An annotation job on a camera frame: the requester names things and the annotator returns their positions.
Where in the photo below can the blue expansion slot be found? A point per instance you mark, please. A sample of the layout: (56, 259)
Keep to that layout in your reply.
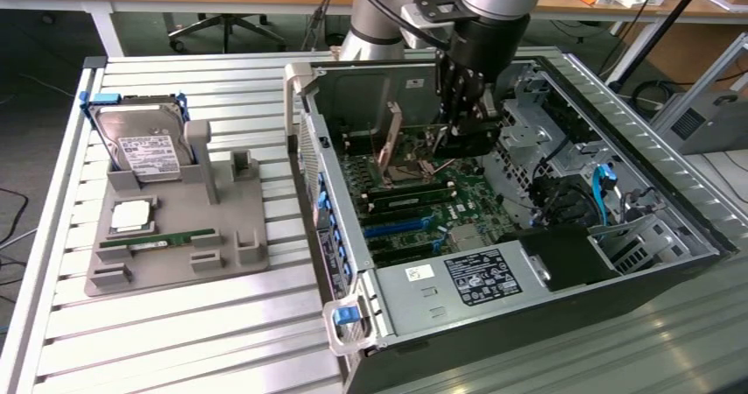
(397, 227)

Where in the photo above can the wooden desk with clutter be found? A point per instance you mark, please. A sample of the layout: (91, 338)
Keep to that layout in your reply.
(584, 11)

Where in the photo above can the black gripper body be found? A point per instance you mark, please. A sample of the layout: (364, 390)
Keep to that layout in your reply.
(485, 44)

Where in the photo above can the silver chipset heatsink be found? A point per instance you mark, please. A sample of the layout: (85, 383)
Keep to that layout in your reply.
(466, 236)

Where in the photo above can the metal socket cover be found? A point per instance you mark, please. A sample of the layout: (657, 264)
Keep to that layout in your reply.
(445, 166)

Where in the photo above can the grey metal drive bracket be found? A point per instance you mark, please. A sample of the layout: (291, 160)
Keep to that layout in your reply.
(637, 254)

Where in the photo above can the black open PC case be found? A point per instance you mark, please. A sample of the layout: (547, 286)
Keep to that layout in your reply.
(526, 359)

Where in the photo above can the black plastic shroud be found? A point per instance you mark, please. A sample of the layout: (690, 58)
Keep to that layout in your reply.
(561, 254)

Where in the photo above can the grey plastic parts rack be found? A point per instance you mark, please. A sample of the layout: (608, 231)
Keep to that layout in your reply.
(175, 219)

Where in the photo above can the black office chair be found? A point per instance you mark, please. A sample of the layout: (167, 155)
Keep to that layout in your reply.
(224, 26)

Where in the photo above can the thin socket locking lever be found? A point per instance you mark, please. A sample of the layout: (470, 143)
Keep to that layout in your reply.
(372, 142)

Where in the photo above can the black tripod pole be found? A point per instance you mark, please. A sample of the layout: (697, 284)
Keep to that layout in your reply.
(674, 17)

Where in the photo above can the metal disk bay cage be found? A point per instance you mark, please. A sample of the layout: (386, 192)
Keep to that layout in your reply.
(519, 138)

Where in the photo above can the graphics card with metal bracket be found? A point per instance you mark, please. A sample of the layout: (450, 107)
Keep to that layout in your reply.
(467, 146)

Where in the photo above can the CPU socket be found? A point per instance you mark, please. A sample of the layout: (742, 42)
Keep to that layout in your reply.
(406, 175)

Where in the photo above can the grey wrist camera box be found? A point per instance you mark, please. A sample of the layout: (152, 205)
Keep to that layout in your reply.
(423, 26)

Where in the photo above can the green motherboard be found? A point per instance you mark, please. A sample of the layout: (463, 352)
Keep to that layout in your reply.
(467, 201)

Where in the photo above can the black installed RAM stick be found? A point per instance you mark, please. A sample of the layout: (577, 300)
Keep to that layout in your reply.
(409, 199)

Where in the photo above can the grey computer tower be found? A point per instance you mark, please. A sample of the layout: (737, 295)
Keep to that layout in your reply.
(718, 122)

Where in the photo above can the grey power supply unit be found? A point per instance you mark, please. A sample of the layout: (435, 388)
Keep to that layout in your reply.
(421, 302)

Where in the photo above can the green RAM stick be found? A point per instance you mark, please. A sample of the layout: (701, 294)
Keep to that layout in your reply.
(175, 237)

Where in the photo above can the silver CPU chip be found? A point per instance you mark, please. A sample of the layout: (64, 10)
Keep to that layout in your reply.
(131, 216)

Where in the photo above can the hard disk in blue caddy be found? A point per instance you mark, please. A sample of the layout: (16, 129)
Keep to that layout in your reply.
(140, 122)

